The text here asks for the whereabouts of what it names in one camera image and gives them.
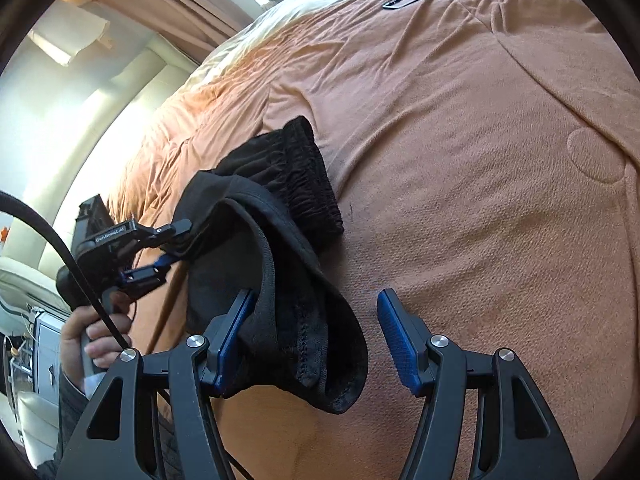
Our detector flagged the dark sleeved left forearm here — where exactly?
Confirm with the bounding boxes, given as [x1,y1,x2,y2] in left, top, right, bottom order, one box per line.
[36,373,89,480]

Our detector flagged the orange bed blanket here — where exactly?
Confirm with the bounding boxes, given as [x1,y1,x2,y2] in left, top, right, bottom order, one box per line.
[107,0,639,479]

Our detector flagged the black shorts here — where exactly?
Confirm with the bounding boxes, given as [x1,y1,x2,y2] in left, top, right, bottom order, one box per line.
[166,117,368,414]

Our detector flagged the pink left curtain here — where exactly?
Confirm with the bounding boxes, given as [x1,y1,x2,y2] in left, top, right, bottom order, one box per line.
[74,0,262,57]

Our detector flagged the white side cabinet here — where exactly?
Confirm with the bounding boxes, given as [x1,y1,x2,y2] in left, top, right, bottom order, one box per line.
[4,303,68,411]

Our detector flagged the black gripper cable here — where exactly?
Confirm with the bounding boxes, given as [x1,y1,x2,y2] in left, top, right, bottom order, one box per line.
[0,190,132,351]

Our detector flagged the person's left hand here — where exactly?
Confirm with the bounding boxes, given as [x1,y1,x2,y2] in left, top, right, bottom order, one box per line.
[60,306,122,394]

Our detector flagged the cream padded headboard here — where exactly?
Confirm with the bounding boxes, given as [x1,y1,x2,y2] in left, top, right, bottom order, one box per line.
[1,35,196,314]

